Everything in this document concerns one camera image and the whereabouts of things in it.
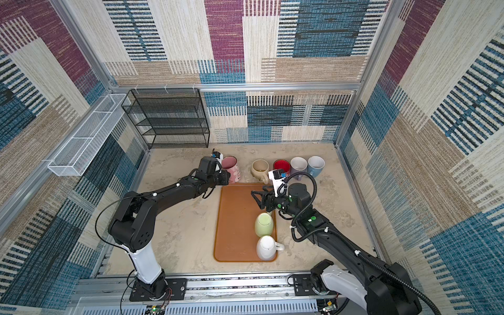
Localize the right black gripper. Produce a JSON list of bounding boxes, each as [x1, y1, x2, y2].
[[251, 184, 299, 219]]

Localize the pink ghost pattern mug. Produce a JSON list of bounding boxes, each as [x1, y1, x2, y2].
[[222, 156, 241, 184]]

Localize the cream marbled mug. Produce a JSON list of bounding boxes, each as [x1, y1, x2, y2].
[[251, 160, 270, 185]]

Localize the red mug black handle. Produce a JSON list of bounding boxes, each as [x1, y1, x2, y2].
[[273, 159, 291, 176]]

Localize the purple mug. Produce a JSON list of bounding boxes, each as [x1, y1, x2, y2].
[[290, 157, 308, 181]]

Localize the orange plastic tray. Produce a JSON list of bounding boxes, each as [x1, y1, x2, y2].
[[213, 183, 265, 263]]

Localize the blue mug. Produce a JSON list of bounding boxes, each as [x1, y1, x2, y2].
[[307, 156, 326, 178]]

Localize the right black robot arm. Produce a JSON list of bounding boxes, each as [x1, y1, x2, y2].
[[251, 170, 440, 314]]

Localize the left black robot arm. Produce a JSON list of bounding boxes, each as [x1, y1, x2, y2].
[[108, 151, 230, 301]]

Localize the light green mug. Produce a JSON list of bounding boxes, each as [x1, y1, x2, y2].
[[254, 213, 274, 238]]

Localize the white mug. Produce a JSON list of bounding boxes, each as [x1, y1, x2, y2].
[[256, 236, 285, 261]]

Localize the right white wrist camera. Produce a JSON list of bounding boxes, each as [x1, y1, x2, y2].
[[269, 169, 287, 197]]

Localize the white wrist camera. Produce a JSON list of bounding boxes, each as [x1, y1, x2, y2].
[[211, 149, 224, 162], [269, 169, 287, 197]]

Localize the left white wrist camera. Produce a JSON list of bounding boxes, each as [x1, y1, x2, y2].
[[211, 149, 224, 162]]

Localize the black wire shelf rack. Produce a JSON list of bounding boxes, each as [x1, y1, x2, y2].
[[122, 88, 210, 149]]

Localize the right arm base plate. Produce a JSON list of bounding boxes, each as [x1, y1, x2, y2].
[[288, 274, 328, 296]]

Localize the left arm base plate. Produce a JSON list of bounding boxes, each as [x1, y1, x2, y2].
[[129, 278, 188, 302]]

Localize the white wire mesh basket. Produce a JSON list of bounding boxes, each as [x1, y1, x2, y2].
[[47, 94, 126, 177]]

